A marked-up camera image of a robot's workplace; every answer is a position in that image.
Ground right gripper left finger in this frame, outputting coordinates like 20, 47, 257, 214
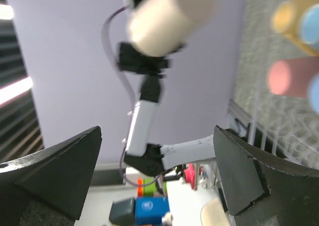
0, 126, 102, 226

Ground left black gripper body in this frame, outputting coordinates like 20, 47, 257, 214
118, 42, 170, 78

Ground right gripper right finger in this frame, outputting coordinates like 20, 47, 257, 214
213, 126, 319, 226

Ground beige plastic tumbler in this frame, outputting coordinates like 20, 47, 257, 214
127, 0, 217, 57

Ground blue plastic tumbler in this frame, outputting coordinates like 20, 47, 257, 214
308, 74, 319, 114

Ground salmon pink plastic tumbler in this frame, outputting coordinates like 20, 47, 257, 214
267, 56, 319, 99

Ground yellow ceramic mug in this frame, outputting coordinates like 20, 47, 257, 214
271, 0, 319, 56

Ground light blue ceramic mug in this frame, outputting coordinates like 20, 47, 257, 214
300, 4, 319, 50

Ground pink object in background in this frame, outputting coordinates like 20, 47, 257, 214
183, 164, 195, 190

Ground green and orange blocks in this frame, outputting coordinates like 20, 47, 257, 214
137, 178, 163, 197

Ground blue box in background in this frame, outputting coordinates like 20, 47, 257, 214
135, 197, 170, 226

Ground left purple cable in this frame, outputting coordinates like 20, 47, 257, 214
101, 5, 140, 187

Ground white wire dish rack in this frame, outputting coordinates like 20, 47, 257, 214
241, 0, 319, 169

